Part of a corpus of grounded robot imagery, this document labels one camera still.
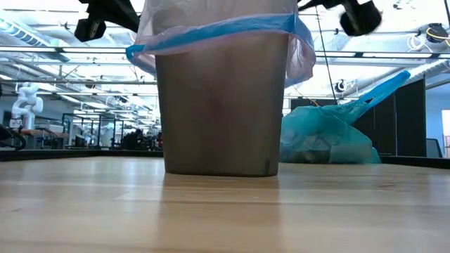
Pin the teal trash bag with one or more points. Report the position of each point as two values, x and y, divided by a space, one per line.
323 137

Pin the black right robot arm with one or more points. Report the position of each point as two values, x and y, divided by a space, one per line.
448 5

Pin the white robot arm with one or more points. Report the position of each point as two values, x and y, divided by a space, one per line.
26 102

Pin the thin black pole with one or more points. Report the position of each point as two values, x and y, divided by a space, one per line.
325 52

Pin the round black white lamp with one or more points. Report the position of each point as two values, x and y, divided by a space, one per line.
340 85

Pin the black monitor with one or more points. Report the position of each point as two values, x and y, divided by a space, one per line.
306 102

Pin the black room divider panel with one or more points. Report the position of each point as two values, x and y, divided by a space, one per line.
404 119

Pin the black aluminium table frame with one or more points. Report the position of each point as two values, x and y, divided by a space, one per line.
70 154

